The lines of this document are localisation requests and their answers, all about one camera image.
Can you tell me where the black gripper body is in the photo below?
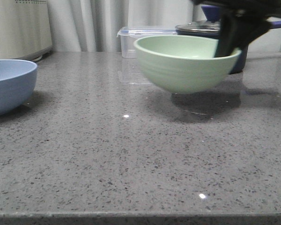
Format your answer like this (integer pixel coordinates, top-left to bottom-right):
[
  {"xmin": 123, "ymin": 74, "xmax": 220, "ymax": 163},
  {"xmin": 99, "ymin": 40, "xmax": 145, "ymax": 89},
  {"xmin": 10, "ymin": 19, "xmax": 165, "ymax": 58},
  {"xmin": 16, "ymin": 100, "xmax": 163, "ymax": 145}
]
[{"xmin": 193, "ymin": 0, "xmax": 281, "ymax": 18}]

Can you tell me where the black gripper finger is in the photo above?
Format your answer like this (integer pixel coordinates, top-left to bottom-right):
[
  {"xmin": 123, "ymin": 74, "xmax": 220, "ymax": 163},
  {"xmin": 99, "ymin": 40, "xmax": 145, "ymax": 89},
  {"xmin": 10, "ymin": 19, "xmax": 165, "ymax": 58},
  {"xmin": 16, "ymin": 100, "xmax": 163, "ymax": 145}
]
[
  {"xmin": 214, "ymin": 11, "xmax": 236, "ymax": 58},
  {"xmin": 231, "ymin": 17, "xmax": 271, "ymax": 52}
]

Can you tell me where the light green bowl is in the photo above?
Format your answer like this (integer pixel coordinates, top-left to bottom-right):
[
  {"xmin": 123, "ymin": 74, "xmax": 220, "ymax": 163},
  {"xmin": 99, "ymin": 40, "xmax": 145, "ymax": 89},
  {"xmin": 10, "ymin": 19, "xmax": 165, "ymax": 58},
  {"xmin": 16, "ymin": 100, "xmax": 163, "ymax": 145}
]
[{"xmin": 133, "ymin": 35, "xmax": 241, "ymax": 94}]

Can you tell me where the light blue bowl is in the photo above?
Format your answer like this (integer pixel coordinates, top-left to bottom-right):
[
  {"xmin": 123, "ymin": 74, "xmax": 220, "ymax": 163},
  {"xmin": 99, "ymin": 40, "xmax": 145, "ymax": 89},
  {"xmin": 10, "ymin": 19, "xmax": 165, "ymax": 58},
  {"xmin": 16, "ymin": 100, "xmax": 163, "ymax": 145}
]
[{"xmin": 0, "ymin": 60, "xmax": 38, "ymax": 115}]

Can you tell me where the glass lid with blue knob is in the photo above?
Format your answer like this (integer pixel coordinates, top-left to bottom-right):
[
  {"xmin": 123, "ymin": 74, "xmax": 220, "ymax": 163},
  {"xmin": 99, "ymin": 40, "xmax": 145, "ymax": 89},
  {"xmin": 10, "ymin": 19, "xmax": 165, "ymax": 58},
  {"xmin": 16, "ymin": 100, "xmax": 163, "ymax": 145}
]
[{"xmin": 175, "ymin": 5, "xmax": 220, "ymax": 34}]

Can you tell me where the dark blue saucepan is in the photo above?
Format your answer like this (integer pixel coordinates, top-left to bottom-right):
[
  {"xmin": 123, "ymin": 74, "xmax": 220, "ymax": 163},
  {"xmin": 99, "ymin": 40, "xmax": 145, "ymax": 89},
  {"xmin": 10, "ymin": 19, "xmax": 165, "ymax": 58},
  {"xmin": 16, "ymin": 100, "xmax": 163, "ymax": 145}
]
[{"xmin": 175, "ymin": 20, "xmax": 281, "ymax": 75}]

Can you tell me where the clear plastic food container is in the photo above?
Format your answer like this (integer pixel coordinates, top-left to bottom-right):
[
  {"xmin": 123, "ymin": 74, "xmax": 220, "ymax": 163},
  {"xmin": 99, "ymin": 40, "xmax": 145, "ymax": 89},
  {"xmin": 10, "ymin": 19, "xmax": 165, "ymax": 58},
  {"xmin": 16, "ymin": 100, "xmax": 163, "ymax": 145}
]
[{"xmin": 117, "ymin": 26, "xmax": 177, "ymax": 59}]

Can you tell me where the white curtain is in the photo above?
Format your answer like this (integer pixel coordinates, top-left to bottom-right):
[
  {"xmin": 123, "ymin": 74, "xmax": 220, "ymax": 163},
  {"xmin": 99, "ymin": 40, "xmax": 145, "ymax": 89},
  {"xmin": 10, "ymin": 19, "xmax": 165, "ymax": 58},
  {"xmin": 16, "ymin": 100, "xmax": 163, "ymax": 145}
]
[{"xmin": 46, "ymin": 0, "xmax": 281, "ymax": 53}]

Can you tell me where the white kitchen appliance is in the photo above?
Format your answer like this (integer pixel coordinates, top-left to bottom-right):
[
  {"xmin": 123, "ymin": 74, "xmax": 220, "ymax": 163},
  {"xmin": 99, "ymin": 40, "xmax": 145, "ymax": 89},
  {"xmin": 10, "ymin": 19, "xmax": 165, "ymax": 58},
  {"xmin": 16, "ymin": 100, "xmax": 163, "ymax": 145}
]
[{"xmin": 0, "ymin": 0, "xmax": 52, "ymax": 60}]

